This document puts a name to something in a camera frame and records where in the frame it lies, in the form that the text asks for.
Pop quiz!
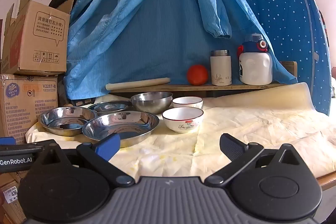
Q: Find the cardboard box with blue logo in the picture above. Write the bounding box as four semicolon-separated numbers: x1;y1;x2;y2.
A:
0;74;59;146

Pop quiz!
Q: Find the large stainless steel plate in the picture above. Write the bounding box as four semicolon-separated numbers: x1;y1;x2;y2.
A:
82;111;160;148

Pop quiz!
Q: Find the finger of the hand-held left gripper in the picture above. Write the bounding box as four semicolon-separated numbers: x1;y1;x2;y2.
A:
0;142;57;153
0;136;16;146

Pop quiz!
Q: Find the white water bottle blue lid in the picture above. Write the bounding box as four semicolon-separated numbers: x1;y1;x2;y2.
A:
237;33;273;85

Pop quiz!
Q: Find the cardboard box with white label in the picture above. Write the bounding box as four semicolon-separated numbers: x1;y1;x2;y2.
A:
0;173;27;224

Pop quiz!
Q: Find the open brown cardboard box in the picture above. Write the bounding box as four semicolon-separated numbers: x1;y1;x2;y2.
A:
1;0;75;76

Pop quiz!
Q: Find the cream rolling pin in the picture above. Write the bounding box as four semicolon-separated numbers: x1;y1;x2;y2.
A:
105;77;171;91

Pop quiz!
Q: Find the white ceramic bowl red rim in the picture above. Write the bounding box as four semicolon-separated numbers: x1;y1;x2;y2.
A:
172;96;204;110
162;107;204;134

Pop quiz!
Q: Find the beige thermos cup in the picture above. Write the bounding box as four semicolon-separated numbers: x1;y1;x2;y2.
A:
210;50;232;86

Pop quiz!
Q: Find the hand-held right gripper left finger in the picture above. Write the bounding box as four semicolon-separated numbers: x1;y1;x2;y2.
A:
39;133;135;187

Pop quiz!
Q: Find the light blue lab coat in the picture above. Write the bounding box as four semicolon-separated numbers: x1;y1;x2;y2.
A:
64;0;298;100

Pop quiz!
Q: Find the wooden shelf board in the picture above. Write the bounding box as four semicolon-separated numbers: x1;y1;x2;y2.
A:
109;61;298;98

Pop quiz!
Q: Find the wooden table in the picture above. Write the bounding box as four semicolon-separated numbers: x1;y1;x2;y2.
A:
315;171;336;191

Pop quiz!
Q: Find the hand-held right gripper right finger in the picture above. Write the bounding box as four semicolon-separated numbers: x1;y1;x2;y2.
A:
205;133;302;187

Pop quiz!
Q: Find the cream tablecloth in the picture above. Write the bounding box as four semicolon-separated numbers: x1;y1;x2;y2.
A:
25;82;336;180

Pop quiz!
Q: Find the stainless steel bowl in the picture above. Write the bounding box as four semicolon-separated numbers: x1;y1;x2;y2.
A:
131;92;174;115

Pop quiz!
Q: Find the red tomato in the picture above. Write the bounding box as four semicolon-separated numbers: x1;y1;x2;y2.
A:
186;65;209;86

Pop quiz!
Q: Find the blue polka-dot cloth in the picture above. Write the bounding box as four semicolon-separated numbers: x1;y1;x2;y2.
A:
210;0;333;116

